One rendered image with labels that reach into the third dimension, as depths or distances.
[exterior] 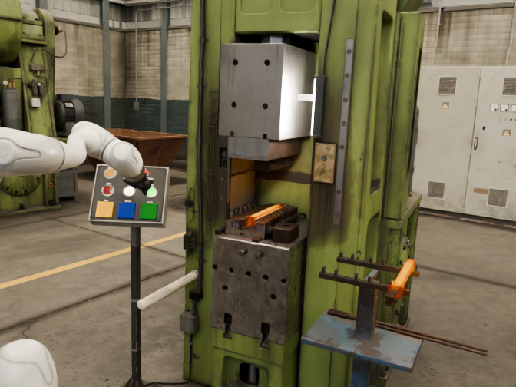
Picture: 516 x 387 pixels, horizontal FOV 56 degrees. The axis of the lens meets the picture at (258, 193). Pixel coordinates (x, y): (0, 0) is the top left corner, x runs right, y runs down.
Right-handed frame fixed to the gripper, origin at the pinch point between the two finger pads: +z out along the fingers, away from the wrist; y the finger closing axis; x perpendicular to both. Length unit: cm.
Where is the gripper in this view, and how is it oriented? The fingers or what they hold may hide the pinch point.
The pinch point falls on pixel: (144, 189)
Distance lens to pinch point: 217.8
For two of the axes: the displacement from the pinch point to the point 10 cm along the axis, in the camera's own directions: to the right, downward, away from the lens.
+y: 10.0, 0.4, 0.1
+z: -0.2, 3.3, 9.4
